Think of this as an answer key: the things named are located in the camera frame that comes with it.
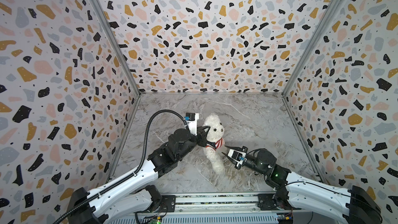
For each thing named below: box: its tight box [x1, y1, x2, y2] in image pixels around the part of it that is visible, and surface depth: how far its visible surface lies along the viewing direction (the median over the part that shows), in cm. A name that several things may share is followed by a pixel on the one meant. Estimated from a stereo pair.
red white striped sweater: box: [205, 137, 225, 151], surface depth 73 cm
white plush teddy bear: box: [203, 113, 225, 175], surface depth 72 cm
